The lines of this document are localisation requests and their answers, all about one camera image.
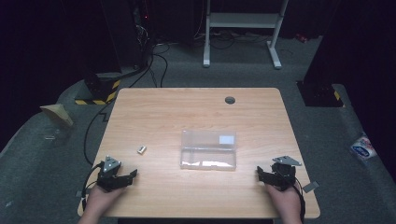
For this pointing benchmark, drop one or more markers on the beige wedge-shaped object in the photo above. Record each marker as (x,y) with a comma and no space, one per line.
(57,113)

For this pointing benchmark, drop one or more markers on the red object on floor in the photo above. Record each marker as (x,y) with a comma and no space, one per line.
(301,37)

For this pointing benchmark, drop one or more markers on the black stand base yellow mark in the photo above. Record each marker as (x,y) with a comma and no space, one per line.
(320,95)

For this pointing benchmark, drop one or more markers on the clear plastic piece on floor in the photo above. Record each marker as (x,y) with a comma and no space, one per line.
(49,137)

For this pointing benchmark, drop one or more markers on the white blue printed packet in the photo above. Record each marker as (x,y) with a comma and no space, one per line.
(362,148)

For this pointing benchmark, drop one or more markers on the person's left hand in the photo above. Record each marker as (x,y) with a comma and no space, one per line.
(101,200)

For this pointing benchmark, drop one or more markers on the black yellow striped stand base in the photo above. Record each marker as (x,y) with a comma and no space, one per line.
(99,90)

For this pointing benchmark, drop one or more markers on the small silver metal piece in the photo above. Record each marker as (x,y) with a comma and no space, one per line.
(141,149)

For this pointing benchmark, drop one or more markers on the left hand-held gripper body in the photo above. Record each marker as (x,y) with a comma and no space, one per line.
(109,174)

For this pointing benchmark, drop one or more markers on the clear plastic box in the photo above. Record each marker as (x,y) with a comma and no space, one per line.
(208,150)

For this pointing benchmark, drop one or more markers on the grey tape piece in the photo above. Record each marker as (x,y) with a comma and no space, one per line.
(310,186)

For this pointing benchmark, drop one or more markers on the white metal stand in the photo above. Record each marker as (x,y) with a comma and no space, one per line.
(243,31)

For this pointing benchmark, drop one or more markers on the person's right hand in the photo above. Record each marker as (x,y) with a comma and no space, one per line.
(284,200)

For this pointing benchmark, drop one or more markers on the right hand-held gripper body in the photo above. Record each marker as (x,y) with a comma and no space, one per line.
(283,172)

